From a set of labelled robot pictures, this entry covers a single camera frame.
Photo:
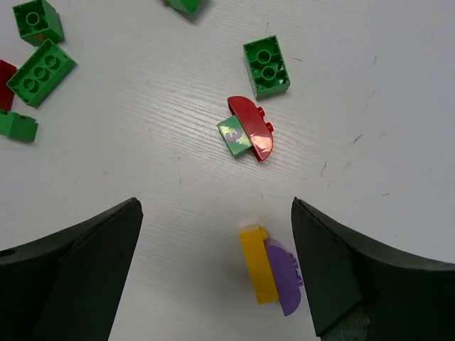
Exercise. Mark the purple curved lego brick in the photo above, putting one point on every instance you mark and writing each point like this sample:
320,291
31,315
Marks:
285,270

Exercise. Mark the green lego brick top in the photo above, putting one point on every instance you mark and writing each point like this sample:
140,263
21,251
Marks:
190,9

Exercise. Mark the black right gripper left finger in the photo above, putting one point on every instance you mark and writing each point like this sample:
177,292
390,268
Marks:
68,285

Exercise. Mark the small green lego brick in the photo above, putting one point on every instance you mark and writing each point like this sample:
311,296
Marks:
18,127

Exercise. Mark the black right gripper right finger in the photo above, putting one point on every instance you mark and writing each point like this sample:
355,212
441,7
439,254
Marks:
361,289

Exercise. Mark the yellow lego brick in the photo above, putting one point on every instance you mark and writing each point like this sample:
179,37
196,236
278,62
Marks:
252,238

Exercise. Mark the red curved lego brick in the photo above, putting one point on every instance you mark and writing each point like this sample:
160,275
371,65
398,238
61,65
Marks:
252,120

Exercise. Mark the green square lego brick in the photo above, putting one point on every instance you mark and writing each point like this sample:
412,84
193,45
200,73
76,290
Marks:
38,21

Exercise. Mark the small red lego brick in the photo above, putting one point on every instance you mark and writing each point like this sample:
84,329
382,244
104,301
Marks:
7,71

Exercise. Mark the green number three lego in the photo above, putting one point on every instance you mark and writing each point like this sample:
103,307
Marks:
234,136

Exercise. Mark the green hollow lego brick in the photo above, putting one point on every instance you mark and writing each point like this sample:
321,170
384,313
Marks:
266,67

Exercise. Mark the green long lego brick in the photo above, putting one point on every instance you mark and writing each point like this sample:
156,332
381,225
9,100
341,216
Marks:
34,81

